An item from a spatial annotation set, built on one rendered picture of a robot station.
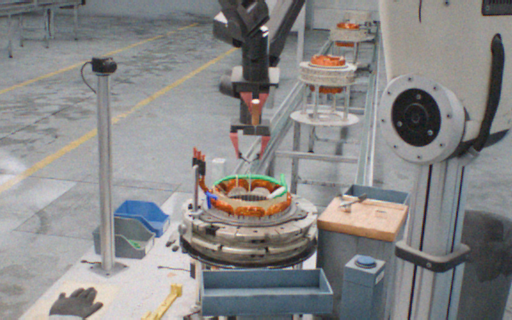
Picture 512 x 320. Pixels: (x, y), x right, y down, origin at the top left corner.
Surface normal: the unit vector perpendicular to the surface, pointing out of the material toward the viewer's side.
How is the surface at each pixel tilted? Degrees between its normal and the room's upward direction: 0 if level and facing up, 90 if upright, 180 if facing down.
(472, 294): 93
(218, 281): 90
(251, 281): 90
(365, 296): 90
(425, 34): 109
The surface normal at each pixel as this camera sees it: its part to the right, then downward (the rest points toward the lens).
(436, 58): -0.70, 0.47
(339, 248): -0.35, 0.26
